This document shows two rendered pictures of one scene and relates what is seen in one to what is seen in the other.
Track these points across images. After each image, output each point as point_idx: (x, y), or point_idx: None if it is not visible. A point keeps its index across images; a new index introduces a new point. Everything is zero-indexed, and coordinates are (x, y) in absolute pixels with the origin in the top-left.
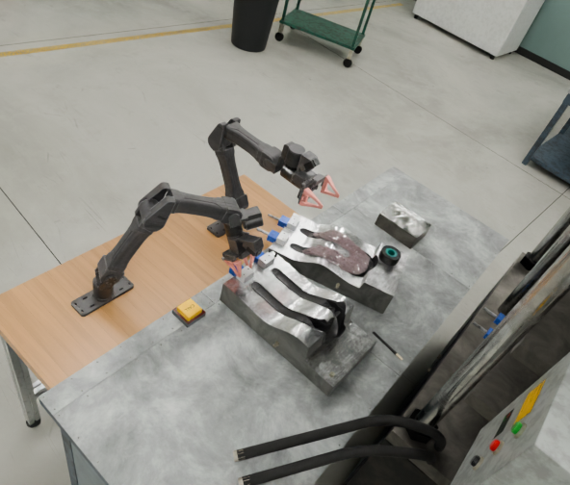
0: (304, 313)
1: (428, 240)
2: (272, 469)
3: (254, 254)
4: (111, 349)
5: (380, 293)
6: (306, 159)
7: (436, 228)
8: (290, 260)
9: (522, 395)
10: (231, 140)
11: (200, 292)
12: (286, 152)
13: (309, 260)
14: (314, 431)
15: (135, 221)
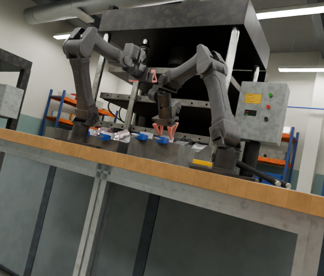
0: (185, 144)
1: None
2: (274, 178)
3: (179, 111)
4: (269, 184)
5: None
6: (144, 51)
7: None
8: (125, 144)
9: (239, 107)
10: (97, 45)
11: (174, 164)
12: (132, 49)
13: (128, 139)
14: (248, 165)
15: (219, 74)
